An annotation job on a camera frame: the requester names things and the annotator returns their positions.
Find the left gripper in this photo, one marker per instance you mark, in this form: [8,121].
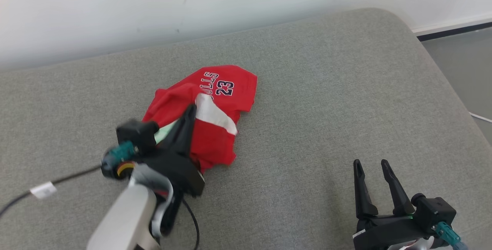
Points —
[180,169]

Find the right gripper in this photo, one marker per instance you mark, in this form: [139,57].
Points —
[384,232]

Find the red shorts with white waistband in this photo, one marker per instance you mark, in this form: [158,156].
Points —
[215,142]

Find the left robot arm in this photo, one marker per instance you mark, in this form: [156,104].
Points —
[123,219]

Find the grey fabric sofa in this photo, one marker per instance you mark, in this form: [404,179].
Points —
[326,108]

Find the black floor edge strip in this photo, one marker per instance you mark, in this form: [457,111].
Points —
[453,32]

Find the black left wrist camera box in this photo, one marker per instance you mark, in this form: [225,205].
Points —
[136,134]

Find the white wall baseboard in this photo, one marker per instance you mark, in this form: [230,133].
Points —
[453,24]

